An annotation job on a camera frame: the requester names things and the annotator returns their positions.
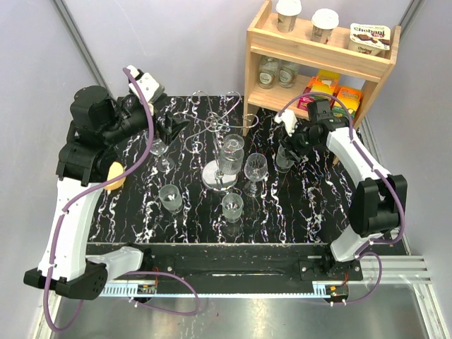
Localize yellow round sponge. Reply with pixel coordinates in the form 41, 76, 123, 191
104, 162, 126, 191

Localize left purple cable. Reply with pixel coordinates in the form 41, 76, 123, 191
42, 67, 201, 333

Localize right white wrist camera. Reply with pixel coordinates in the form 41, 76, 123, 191
274, 109, 297, 136

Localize ribbed stemmed glass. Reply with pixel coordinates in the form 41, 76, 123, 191
218, 134, 244, 175
275, 151, 294, 173

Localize wooden shelf unit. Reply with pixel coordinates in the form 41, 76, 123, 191
243, 1, 401, 133

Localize ribbed glass front left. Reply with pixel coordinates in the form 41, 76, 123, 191
158, 184, 182, 213

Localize chrome wine glass rack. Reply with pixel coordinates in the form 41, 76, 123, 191
184, 90, 257, 193

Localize white paper cup right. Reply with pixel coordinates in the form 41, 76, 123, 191
311, 8, 339, 44

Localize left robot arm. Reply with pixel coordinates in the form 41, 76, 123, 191
23, 85, 153, 300

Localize white paper cup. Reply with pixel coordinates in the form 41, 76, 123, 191
311, 8, 339, 44
275, 0, 302, 32

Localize ribbed glass front centre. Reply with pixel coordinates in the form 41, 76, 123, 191
222, 193, 244, 222

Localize Chobani yogurt cup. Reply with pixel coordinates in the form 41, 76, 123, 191
348, 23, 391, 56

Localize green orange sponge box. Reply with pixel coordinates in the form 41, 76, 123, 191
332, 86, 362, 118

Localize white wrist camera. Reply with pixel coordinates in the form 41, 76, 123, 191
126, 65, 165, 116
274, 109, 297, 136

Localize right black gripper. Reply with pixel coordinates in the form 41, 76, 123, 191
278, 121, 321, 163

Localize clear wine glass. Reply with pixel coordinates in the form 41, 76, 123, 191
150, 132, 175, 173
244, 153, 268, 198

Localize clear wine glass left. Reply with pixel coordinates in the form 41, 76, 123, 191
150, 132, 175, 173

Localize clear wine glass centre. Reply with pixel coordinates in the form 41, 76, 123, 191
244, 153, 268, 198

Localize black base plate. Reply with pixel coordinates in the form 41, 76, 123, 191
112, 242, 364, 295

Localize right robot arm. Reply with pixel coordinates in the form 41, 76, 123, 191
274, 99, 408, 280

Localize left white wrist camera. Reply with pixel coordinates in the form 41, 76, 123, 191
126, 65, 165, 116

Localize white paper cup left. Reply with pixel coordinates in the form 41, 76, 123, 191
275, 0, 302, 32

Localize pink sponge box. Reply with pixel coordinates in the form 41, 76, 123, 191
297, 76, 317, 111

